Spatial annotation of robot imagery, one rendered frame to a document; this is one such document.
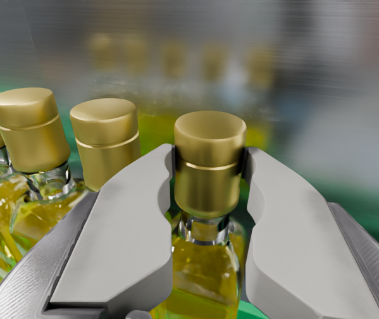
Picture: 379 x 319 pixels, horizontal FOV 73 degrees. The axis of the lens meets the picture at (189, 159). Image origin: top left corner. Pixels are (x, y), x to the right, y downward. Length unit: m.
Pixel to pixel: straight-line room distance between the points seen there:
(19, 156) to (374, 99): 0.25
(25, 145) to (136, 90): 0.13
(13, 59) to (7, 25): 0.04
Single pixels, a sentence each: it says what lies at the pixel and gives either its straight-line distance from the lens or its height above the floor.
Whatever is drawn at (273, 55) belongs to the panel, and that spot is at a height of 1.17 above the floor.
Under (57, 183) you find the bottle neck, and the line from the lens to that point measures 0.20.
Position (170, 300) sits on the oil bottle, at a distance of 0.18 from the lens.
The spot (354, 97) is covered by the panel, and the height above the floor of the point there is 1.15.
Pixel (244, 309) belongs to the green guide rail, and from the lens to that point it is 0.28.
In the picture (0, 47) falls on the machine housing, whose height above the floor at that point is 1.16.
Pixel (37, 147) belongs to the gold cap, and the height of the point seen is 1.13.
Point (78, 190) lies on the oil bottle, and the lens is 0.21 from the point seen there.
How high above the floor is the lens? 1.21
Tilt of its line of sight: 32 degrees down
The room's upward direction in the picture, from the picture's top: 1 degrees clockwise
